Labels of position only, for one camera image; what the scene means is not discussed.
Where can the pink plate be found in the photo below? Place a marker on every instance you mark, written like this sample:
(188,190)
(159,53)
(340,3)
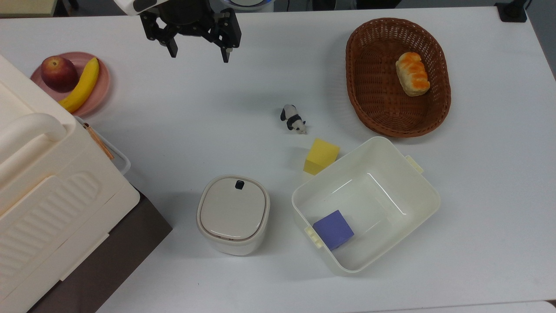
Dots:
(97,93)

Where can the dark brown wooden cabinet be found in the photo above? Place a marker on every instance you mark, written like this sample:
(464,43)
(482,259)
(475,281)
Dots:
(117,252)

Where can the toy bread loaf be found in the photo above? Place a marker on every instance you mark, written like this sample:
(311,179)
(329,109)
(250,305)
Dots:
(412,74)

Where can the brown wicker basket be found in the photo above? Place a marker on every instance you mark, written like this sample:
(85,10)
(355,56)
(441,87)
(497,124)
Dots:
(378,87)

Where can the yellow foam cube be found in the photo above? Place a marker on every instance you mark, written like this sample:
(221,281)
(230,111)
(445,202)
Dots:
(322,153)

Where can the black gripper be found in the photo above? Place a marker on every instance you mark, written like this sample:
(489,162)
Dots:
(186,19)

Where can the small white lidded trash can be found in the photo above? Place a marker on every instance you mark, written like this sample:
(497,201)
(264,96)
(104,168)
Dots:
(233,213)

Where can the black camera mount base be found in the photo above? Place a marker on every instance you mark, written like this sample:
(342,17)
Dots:
(511,12)

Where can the purple foam cube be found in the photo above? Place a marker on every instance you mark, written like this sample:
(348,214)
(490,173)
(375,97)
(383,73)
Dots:
(333,229)

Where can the small panda figurine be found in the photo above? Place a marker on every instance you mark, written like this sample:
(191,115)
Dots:
(293,119)

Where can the white plastic bin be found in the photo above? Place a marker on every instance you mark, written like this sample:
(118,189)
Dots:
(391,191)

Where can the red apple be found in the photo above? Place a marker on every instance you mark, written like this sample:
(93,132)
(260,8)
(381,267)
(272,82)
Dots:
(58,73)

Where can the yellow banana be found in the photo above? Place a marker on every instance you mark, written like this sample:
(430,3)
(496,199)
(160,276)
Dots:
(84,84)

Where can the cream plastic storage box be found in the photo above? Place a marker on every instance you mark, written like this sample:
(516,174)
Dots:
(47,195)

